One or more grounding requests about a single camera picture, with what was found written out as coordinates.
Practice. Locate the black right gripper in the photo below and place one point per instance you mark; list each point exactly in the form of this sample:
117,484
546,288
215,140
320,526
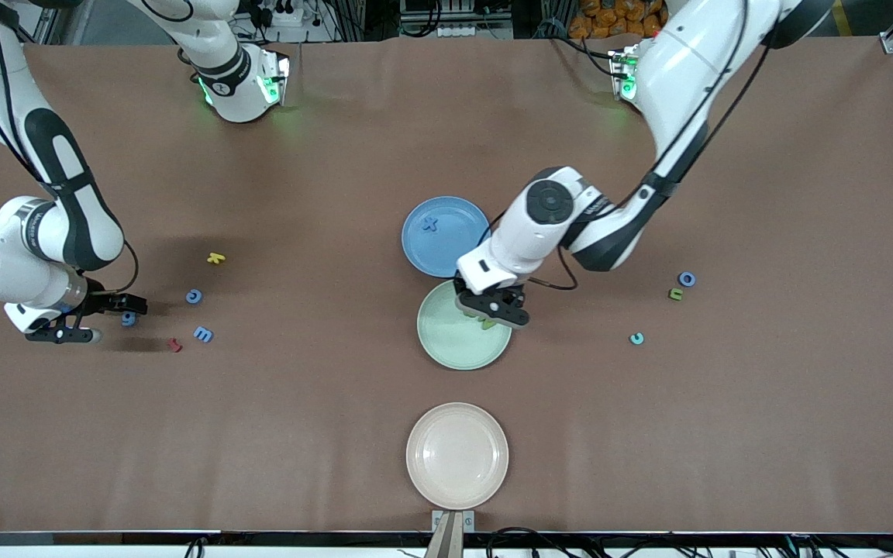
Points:
103,301

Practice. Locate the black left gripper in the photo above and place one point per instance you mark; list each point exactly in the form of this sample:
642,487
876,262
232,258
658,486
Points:
471,303

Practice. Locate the blue foam letter m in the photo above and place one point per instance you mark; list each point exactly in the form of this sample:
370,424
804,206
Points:
203,335

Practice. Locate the blue foam letter x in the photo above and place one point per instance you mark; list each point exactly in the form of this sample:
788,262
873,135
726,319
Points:
431,225

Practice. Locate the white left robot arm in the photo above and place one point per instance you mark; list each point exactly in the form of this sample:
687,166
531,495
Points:
687,62

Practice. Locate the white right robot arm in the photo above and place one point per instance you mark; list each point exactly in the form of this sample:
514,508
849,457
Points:
5,271

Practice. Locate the red foam letter I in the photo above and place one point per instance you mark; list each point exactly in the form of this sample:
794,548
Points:
174,346

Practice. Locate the green plate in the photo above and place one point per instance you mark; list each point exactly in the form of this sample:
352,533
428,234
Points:
454,345

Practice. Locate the blue foam letter c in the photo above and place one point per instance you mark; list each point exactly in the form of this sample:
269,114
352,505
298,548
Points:
194,291

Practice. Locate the blue plate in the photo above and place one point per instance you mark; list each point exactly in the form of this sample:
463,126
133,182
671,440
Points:
435,252

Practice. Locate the yellow foam letter k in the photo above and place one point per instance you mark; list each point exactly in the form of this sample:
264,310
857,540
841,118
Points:
215,259

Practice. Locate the beige plate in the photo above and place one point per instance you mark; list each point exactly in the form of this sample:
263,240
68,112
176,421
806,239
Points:
456,456

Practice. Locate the brown table cover sheet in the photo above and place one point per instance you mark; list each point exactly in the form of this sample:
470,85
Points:
260,434

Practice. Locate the blue foam letter o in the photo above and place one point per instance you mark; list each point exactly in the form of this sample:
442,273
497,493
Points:
682,279

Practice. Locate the long white power strip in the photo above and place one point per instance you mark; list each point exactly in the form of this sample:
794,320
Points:
458,32

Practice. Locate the bag of orange objects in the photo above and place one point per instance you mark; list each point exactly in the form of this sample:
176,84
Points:
609,19

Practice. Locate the white power strip with plugs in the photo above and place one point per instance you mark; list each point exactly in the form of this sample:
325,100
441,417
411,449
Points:
287,17

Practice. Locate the metal mount bracket plate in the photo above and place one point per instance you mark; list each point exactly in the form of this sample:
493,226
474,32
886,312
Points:
468,521

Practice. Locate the beige mount post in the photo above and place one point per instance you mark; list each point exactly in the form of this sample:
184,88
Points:
446,542

